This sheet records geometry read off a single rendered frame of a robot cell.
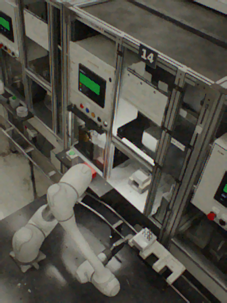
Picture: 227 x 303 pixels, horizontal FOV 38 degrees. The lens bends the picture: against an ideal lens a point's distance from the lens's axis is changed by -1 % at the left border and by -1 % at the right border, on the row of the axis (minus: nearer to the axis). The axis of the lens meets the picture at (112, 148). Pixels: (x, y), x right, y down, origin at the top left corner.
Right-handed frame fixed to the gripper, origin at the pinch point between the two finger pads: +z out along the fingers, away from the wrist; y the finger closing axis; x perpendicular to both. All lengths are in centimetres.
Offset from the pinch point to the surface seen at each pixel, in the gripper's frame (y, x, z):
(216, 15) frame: 113, 37, 97
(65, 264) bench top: -19.8, 19.9, -35.2
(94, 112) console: 56, 61, 20
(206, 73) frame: 113, -2, 32
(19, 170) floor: -88, 170, 13
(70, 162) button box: 9, 70, 7
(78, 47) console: 95, 79, 20
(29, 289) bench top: -20, 21, -63
